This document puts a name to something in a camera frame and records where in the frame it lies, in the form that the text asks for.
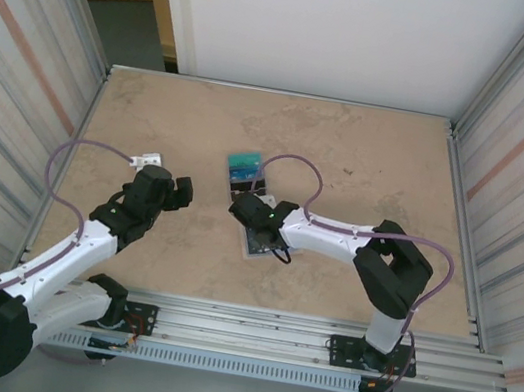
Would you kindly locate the black gold-line card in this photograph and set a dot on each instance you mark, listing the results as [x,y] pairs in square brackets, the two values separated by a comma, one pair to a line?
[246,185]

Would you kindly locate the clear acrylic card stand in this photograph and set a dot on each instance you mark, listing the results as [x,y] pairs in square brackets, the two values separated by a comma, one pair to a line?
[245,178]

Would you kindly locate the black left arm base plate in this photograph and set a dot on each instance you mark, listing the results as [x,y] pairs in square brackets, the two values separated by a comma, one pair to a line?
[142,312]

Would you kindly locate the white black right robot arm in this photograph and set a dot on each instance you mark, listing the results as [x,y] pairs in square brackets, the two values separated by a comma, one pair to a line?
[325,238]

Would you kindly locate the blue card with white print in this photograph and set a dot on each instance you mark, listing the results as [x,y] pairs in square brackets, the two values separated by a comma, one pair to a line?
[246,173]

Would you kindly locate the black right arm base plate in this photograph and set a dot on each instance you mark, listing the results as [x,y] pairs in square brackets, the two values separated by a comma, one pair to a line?
[347,348]

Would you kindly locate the dark grey card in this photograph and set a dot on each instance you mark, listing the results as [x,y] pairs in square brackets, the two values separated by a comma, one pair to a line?
[256,243]

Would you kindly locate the teal card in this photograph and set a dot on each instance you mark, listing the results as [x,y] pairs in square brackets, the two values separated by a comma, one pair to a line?
[245,158]

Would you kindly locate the aluminium table frame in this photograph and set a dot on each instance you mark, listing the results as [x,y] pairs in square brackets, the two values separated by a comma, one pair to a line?
[244,327]

